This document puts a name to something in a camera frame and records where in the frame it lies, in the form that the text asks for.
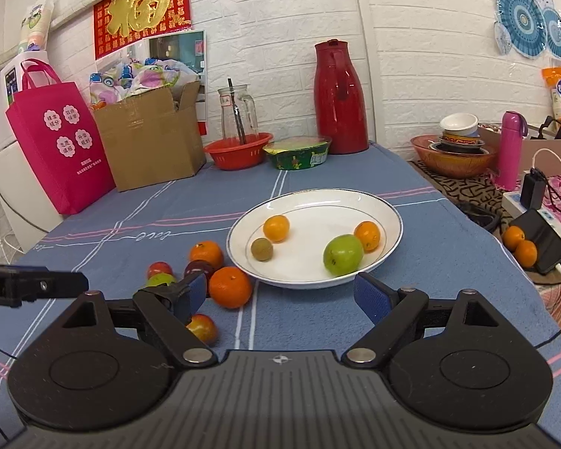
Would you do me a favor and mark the red yellow small apple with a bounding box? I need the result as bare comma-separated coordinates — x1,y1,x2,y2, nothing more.
186,313,219,346

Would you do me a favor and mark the dark red plum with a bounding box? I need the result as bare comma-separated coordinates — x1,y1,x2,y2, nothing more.
183,260,215,281

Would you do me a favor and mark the orange tangerine with stem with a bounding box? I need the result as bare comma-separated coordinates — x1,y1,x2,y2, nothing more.
188,240,225,270

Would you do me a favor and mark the small green apple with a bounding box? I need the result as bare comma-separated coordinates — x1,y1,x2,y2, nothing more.
323,234,364,277

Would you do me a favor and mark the brown longan fruit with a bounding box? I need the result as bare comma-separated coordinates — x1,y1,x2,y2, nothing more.
250,237,273,262

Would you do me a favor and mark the black tablet stand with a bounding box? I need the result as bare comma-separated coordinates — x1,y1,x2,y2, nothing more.
510,210,561,275

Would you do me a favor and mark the orange on side table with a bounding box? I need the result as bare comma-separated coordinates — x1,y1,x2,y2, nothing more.
502,225,526,251

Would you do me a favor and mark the pink shopping bag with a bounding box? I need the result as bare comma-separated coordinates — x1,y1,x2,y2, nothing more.
6,58,115,216

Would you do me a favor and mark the brown patterned cloth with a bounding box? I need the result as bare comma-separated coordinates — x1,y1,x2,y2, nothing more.
409,160,513,236

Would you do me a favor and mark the yellow kumquat right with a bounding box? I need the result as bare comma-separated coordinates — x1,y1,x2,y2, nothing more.
353,221,382,253

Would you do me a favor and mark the yellow kumquat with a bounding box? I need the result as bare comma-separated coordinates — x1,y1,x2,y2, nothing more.
262,215,291,243
353,221,382,253

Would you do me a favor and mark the black power adapter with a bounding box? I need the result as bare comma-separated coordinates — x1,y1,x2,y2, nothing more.
520,167,547,210

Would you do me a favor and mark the brown cardboard box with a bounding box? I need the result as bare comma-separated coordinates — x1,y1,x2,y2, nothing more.
94,82,205,192

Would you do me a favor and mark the orange brown bowl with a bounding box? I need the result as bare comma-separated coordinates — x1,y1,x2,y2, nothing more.
410,135,497,178

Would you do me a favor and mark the white oval plate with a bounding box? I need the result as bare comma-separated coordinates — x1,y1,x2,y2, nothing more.
226,189,403,290

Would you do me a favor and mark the yellow kumquat left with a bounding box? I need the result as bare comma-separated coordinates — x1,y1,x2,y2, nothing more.
262,215,291,243

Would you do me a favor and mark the pink thermos bottle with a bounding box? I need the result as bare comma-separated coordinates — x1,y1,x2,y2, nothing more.
494,112,528,190

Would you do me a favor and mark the white cup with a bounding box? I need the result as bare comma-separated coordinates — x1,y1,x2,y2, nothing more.
440,113,478,137

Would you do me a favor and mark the red plastic basket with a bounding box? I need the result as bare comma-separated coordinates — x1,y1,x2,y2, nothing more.
205,133,273,170

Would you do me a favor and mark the black stirring stick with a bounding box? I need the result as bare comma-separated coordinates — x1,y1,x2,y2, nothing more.
227,77,246,145

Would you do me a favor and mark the green instant noodle bowl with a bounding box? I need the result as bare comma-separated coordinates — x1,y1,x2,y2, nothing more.
263,136,331,170

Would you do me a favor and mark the red thermos jug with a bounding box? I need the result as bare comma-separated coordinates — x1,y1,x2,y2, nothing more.
314,39,369,154

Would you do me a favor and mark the glass pitcher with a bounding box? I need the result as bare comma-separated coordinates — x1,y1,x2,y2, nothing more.
218,79,258,145

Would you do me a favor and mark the blue paper fan decoration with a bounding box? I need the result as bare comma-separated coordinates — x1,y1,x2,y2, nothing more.
494,0,561,60

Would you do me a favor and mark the red fu wall poster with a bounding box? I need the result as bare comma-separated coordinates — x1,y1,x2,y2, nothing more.
93,0,192,60

